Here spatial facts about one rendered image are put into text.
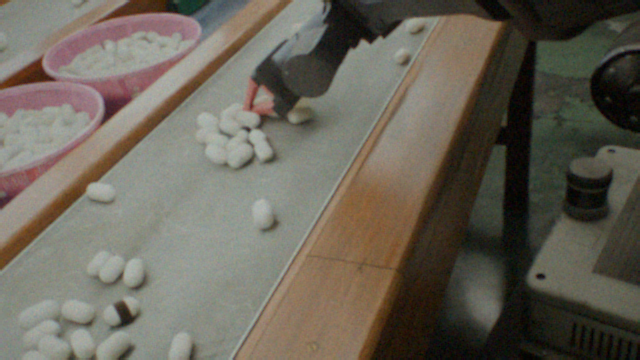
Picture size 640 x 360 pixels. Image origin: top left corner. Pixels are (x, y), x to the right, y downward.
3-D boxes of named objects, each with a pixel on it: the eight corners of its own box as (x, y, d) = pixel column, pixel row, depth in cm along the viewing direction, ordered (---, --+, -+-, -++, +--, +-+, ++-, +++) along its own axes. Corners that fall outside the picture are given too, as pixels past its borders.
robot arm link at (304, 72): (412, 5, 79) (357, -47, 77) (393, 55, 71) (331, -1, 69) (346, 65, 87) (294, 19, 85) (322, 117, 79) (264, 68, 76)
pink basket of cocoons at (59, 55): (238, 64, 127) (228, 15, 121) (160, 138, 107) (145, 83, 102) (119, 57, 136) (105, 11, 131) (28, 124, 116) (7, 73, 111)
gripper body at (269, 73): (245, 79, 85) (280, 43, 80) (278, 45, 92) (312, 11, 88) (283, 116, 86) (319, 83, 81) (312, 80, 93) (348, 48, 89)
